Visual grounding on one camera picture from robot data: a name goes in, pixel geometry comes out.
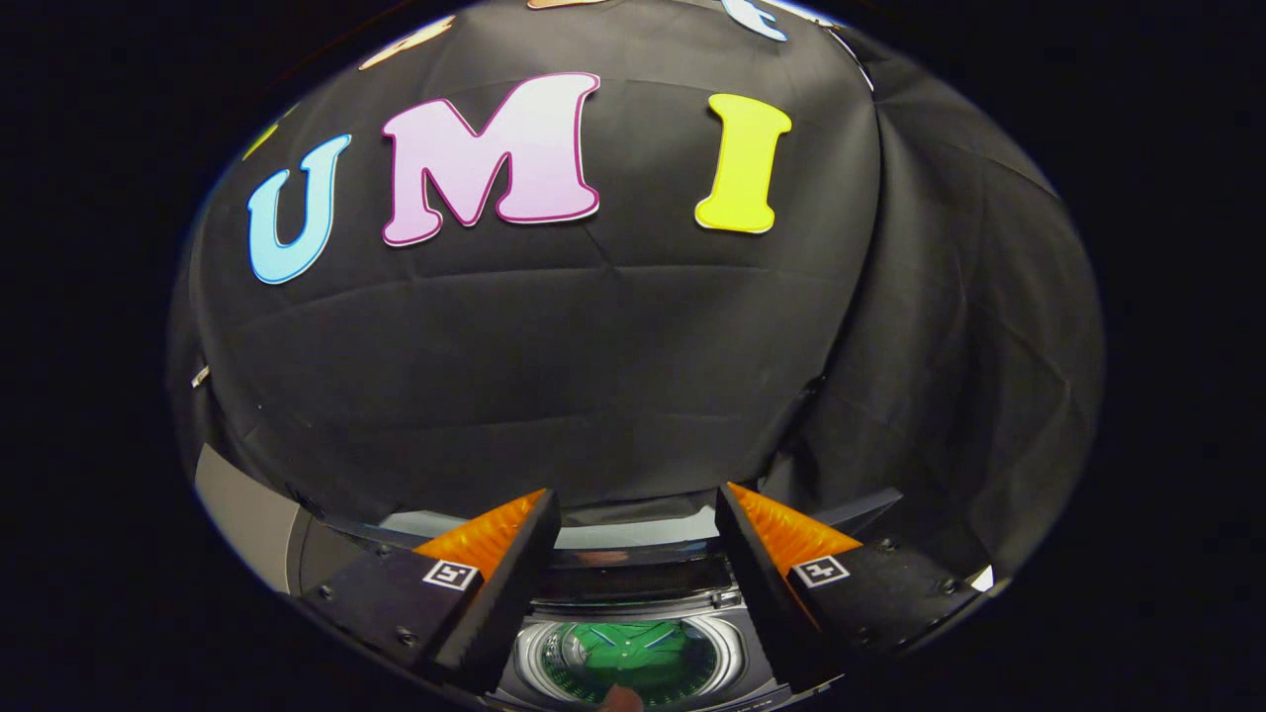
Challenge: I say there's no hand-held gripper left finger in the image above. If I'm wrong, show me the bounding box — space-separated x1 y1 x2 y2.
295 488 563 695

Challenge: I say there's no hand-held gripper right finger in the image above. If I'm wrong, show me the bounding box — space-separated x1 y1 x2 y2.
715 482 991 694

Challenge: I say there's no grey washing machine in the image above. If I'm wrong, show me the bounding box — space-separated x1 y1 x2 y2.
287 504 842 712

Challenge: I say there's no green polo shirt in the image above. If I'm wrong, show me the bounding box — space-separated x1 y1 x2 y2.
544 620 719 706

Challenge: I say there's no dark washing machine lid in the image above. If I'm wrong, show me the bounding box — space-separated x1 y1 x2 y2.
316 485 903 594

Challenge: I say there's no grey table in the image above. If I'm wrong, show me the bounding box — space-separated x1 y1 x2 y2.
193 443 303 594

